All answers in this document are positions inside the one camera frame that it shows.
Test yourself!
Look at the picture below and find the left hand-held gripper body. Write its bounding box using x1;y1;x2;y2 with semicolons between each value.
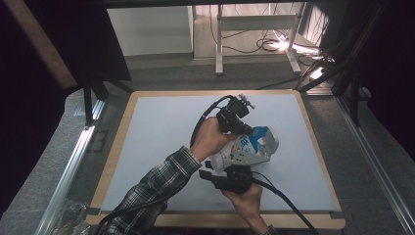
216;94;256;135

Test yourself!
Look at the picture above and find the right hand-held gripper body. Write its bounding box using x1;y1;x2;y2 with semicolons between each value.
198;164;254;195

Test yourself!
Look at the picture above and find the white bag with vegetable print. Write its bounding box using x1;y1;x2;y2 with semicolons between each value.
208;125;280;174

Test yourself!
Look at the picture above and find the person's right hand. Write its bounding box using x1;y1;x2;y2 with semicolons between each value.
221;183;267;230

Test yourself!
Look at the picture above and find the person's left hand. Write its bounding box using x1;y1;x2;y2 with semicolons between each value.
190;116;238;164

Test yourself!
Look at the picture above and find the black metal stand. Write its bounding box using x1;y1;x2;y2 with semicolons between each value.
295;3;390;128
81;75;135;126

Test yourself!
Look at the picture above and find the white cabinet panel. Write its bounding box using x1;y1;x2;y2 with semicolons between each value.
107;5;195;57

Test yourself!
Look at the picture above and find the wooden table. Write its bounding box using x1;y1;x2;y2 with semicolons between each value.
85;89;347;230

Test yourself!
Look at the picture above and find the wooden beam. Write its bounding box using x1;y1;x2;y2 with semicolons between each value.
4;0;78;90

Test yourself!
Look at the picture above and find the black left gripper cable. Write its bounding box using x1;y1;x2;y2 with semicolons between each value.
92;94;235;235

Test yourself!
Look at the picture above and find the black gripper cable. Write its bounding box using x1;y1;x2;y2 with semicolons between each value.
92;94;235;235
249;170;321;235

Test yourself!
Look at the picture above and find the black floor cable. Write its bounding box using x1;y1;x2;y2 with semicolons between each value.
255;75;302;91

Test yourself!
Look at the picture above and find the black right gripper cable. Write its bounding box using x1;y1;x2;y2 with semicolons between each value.
249;170;321;235

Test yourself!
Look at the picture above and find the white desk frame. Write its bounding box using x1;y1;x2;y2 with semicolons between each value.
214;2;303;76

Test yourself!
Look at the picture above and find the aluminium rail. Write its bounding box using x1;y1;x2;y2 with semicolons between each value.
335;96;415;234
34;98;107;235

